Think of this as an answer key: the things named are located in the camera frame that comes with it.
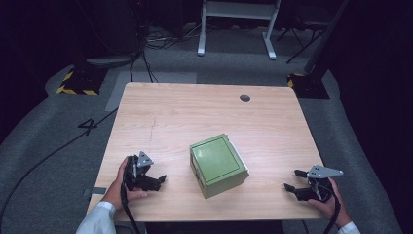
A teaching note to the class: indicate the person's left hand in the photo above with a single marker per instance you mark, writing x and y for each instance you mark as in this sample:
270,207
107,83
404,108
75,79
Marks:
117,193

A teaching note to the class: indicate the grey tape strip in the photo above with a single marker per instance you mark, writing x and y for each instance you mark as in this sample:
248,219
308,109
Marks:
97,191

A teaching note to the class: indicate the person's right hand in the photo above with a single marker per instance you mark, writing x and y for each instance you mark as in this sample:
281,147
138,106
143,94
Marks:
337,208

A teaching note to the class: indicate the green square box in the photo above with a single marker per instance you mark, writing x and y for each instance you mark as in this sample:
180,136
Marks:
216,162

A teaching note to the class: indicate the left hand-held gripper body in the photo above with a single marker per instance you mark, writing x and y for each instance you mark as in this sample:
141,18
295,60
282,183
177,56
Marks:
131,172

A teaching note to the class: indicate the dark covered equipment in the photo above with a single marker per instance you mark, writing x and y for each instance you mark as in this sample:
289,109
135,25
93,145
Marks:
113,32

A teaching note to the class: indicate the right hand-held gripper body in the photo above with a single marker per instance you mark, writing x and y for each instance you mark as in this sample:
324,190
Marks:
319,191

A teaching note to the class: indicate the black slanted metal pole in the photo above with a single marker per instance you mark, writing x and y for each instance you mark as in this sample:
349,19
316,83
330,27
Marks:
328,39

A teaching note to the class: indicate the black folding tripod stand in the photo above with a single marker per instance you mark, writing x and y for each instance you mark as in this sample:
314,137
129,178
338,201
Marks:
302,39

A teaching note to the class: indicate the black yellow striped base plate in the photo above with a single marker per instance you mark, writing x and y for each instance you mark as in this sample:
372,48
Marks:
82,81
308,86

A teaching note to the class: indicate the white metal stand frame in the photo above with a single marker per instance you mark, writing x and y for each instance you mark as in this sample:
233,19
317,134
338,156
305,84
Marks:
238,9

